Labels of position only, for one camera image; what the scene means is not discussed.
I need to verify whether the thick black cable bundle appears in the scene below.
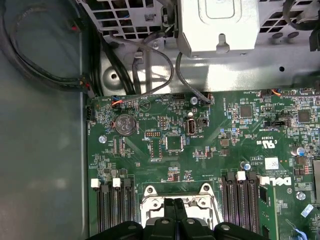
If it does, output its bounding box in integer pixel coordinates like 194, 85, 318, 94
0, 0, 108, 98

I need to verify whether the round coin battery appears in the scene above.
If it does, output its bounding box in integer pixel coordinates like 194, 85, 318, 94
113, 113, 138, 137

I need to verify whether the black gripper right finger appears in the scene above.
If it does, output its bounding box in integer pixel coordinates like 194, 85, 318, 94
175, 198, 273, 240

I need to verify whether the green motherboard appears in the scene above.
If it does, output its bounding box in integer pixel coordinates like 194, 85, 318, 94
86, 89, 320, 240

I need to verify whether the CPU socket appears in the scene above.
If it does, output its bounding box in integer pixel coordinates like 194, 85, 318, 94
139, 182, 223, 227

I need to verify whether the silver metal drive bracket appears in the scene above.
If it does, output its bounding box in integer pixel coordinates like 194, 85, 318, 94
174, 0, 261, 59

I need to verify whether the green RAM stick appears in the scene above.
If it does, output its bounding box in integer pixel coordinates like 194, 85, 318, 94
259, 185, 279, 240

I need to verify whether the metal socket cover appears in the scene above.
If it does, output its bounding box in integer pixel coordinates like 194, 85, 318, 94
140, 196, 216, 227

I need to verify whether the wire locking lever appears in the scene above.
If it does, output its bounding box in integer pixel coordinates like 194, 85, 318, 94
210, 196, 222, 225

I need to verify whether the grey braided wire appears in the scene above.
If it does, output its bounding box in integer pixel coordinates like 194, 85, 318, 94
174, 51, 212, 105
112, 32, 176, 106

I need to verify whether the perforated metal drive cage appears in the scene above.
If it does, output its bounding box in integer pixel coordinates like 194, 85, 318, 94
79, 0, 320, 66

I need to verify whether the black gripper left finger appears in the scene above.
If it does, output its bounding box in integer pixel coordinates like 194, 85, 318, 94
86, 198, 177, 240

